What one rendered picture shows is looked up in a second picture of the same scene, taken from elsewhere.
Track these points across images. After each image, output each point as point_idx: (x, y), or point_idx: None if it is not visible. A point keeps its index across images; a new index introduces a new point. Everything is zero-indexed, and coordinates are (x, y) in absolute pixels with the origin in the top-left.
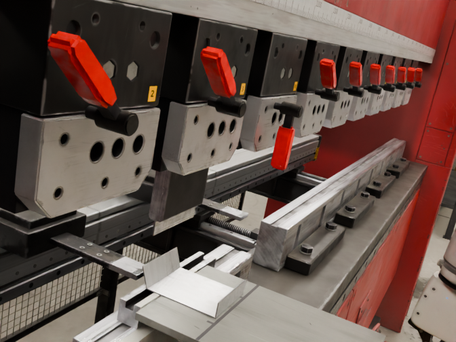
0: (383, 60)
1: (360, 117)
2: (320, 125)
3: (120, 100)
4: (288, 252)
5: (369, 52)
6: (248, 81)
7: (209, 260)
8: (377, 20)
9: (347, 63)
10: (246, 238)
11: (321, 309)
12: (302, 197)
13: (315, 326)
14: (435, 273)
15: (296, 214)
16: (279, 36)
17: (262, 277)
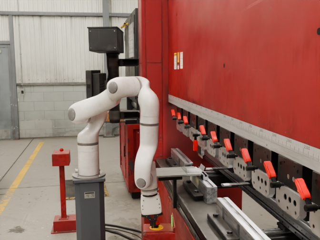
0: (255, 147)
1: (240, 177)
2: (214, 155)
3: None
4: (219, 214)
5: (235, 135)
6: None
7: (202, 174)
8: (237, 117)
9: (221, 134)
10: None
11: (189, 212)
12: (245, 215)
13: (168, 173)
14: (158, 193)
15: (227, 205)
16: (198, 117)
17: (215, 212)
